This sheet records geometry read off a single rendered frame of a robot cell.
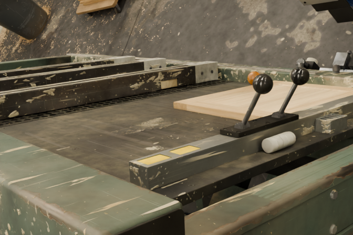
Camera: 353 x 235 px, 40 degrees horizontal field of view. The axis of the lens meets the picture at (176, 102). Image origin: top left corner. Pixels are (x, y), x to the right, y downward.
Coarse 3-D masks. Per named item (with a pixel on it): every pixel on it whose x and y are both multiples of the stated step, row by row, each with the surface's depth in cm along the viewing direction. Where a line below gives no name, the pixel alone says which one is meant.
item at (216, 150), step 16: (352, 96) 126; (304, 112) 109; (320, 112) 109; (336, 112) 114; (352, 112) 119; (272, 128) 97; (288, 128) 101; (304, 128) 105; (192, 144) 88; (208, 144) 87; (224, 144) 88; (240, 144) 91; (256, 144) 94; (176, 160) 80; (192, 160) 83; (208, 160) 85; (224, 160) 88; (144, 176) 77; (160, 176) 78; (176, 176) 80
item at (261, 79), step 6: (258, 78) 88; (264, 78) 87; (270, 78) 88; (258, 84) 87; (264, 84) 87; (270, 84) 88; (258, 90) 88; (264, 90) 88; (270, 90) 88; (258, 96) 90; (252, 102) 91; (252, 108) 91; (246, 114) 92; (246, 120) 93; (234, 126) 94; (240, 126) 93; (246, 126) 94
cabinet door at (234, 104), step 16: (208, 96) 147; (224, 96) 146; (240, 96) 146; (272, 96) 144; (304, 96) 141; (320, 96) 140; (336, 96) 138; (208, 112) 130; (224, 112) 125; (240, 112) 122; (256, 112) 121; (272, 112) 120; (288, 112) 120
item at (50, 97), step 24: (144, 72) 167; (168, 72) 174; (192, 72) 182; (216, 72) 191; (0, 96) 133; (24, 96) 138; (48, 96) 143; (72, 96) 148; (96, 96) 154; (120, 96) 160
